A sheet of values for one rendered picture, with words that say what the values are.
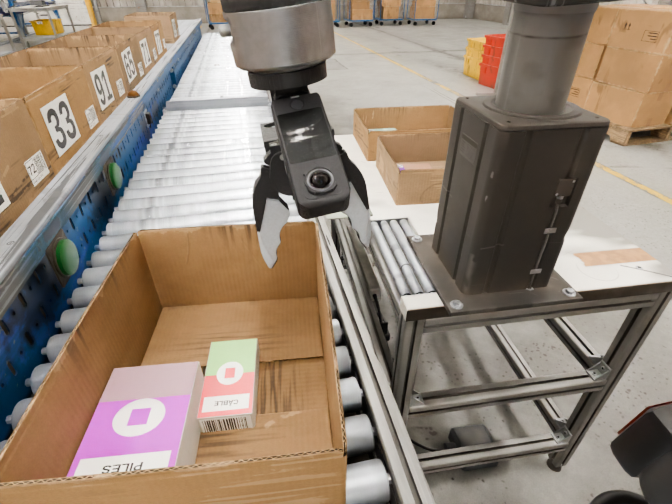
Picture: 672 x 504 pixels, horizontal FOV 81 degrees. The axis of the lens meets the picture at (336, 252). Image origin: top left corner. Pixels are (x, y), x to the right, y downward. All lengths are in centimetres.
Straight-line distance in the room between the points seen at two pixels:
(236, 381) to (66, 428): 19
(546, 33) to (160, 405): 70
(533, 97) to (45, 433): 74
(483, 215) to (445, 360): 107
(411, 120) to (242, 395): 130
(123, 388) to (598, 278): 86
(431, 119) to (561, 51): 102
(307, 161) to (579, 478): 139
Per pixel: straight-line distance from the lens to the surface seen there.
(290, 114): 37
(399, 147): 132
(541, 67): 70
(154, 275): 74
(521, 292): 83
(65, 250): 89
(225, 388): 59
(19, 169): 98
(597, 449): 166
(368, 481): 55
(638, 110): 456
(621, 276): 99
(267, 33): 35
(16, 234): 87
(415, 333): 80
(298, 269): 71
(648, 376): 198
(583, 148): 73
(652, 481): 25
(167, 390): 56
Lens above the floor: 125
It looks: 34 degrees down
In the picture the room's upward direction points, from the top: straight up
